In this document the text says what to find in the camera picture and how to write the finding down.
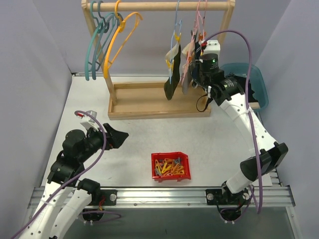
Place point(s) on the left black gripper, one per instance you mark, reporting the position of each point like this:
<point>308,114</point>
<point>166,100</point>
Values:
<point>107,138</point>

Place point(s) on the grey underwear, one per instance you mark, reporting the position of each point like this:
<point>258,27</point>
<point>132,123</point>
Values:
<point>187,74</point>

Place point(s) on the pink wire hanger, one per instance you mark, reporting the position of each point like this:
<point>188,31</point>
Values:
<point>200,20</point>
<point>193,33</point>

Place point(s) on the navy blue underwear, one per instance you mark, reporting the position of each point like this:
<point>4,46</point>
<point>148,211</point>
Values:
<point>195,67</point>

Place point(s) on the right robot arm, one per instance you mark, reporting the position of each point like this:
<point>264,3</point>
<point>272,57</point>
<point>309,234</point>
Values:
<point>189,128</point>

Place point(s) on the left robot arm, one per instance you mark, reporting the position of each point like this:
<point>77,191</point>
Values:
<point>65,195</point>

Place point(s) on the wooden hanger rack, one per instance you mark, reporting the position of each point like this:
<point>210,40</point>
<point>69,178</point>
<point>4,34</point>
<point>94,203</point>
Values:
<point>147,100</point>

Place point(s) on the dark olive underwear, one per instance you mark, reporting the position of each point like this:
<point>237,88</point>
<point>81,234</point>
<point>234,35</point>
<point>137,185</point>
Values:
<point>170,86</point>

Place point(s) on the black underwear in basin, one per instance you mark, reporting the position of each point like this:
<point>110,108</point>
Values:
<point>242,82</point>

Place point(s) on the teal plastic hanger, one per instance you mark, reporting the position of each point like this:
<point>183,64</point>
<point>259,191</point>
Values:
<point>102,28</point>

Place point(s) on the pile of coloured clips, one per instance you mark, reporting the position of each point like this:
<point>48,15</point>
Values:
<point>169,167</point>

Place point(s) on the red plastic bin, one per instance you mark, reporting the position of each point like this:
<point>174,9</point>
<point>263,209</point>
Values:
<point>171,155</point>

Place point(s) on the lower yellow clip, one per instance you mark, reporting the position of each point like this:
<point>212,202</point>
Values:
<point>170,63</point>

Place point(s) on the yellow clip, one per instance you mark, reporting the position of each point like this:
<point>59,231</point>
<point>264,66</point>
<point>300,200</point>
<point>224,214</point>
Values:
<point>170,63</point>
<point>177,37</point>

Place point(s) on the upper yellow clip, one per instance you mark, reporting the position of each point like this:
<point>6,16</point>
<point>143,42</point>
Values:
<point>177,37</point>

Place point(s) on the teal plastic basin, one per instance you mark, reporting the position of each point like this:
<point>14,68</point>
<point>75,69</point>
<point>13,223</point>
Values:
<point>256,80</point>

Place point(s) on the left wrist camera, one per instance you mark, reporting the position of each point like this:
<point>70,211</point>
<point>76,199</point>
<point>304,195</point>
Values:
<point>87,122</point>

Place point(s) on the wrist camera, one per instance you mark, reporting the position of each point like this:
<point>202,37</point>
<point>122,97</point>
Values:
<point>212,46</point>
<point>87,122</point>

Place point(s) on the light blue wire hanger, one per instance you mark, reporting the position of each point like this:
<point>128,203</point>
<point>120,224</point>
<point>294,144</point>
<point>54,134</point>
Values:
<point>175,42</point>

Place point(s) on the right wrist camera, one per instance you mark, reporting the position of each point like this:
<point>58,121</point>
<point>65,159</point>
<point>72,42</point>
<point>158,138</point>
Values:
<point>212,46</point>

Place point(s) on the aluminium rail base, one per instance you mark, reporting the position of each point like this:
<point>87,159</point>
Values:
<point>186,197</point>

